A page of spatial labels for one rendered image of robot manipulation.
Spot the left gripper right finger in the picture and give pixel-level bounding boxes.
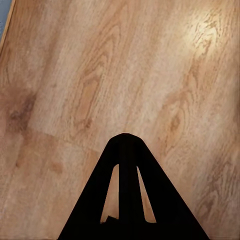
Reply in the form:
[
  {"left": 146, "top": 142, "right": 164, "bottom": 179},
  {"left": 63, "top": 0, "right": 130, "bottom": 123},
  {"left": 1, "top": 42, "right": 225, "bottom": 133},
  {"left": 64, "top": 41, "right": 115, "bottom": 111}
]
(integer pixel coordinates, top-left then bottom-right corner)
[{"left": 125, "top": 133, "right": 210, "bottom": 240}]

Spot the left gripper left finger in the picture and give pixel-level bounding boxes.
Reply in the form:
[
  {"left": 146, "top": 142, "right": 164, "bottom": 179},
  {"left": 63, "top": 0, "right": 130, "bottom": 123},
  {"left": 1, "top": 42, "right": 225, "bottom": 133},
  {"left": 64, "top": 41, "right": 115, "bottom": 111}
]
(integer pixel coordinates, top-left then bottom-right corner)
[{"left": 57, "top": 133, "right": 133, "bottom": 240}]

